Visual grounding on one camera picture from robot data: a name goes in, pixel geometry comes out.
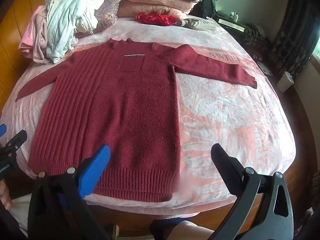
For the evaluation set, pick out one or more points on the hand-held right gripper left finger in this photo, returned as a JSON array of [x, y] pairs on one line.
[[100, 160]]

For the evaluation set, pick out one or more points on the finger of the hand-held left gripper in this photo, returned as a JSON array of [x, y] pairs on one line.
[[2, 130], [16, 141]]

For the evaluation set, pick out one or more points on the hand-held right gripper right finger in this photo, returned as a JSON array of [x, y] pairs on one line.
[[221, 158]]

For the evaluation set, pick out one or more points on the maroon knit sweater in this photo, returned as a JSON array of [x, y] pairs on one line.
[[120, 110]]

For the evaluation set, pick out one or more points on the pile of light-coloured clothes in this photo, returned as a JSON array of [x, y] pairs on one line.
[[62, 30]]

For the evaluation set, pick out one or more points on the person's left hand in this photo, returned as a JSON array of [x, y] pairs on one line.
[[5, 195]]

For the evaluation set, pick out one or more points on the pink leaf-print blanket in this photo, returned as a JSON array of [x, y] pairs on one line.
[[225, 120]]

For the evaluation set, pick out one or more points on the person's left leg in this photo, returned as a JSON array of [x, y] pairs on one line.
[[21, 212]]

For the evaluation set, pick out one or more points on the person's leg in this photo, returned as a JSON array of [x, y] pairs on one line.
[[21, 212], [200, 232]]

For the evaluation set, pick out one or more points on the person's right leg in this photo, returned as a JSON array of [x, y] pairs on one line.
[[200, 232]]

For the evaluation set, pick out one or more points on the pink garment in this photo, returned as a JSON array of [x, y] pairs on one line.
[[35, 37]]

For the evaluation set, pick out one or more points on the white waste bin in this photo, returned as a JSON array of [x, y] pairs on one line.
[[285, 81]]

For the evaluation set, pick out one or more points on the dark plaid cloth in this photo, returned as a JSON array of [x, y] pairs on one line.
[[253, 33]]

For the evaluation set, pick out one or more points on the beige folded cloth item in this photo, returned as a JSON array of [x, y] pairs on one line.
[[200, 24]]

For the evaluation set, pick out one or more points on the small white bottle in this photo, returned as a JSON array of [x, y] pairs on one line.
[[236, 17]]

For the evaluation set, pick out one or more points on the cream zippered garment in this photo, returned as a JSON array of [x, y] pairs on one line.
[[87, 15]]

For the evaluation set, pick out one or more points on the purple patterned pillow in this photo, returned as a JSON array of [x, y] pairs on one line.
[[107, 15]]

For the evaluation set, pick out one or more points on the dark floral curtain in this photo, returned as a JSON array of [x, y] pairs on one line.
[[292, 30]]

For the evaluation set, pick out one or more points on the red cloth item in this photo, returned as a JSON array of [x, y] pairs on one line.
[[155, 18]]

